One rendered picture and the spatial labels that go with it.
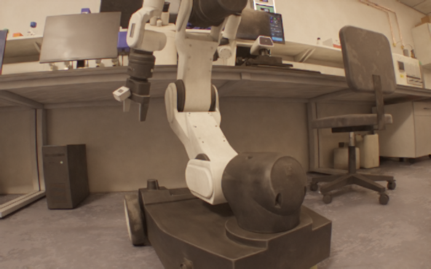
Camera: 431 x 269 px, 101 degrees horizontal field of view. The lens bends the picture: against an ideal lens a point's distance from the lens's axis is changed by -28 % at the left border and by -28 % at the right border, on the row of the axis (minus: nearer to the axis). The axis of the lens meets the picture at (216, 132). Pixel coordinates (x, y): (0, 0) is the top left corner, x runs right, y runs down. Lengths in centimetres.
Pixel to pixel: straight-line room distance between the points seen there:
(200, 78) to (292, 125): 157
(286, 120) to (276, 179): 185
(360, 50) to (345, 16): 227
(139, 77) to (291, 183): 53
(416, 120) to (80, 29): 310
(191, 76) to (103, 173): 133
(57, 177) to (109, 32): 97
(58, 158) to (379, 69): 191
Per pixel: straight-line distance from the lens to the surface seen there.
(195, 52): 90
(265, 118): 219
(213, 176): 59
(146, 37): 75
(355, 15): 382
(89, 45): 162
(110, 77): 120
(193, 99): 89
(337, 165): 252
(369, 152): 256
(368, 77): 135
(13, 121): 231
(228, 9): 73
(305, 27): 298
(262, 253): 49
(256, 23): 180
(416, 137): 282
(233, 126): 206
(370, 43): 146
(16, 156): 230
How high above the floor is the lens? 40
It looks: 1 degrees up
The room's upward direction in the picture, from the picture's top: 3 degrees counter-clockwise
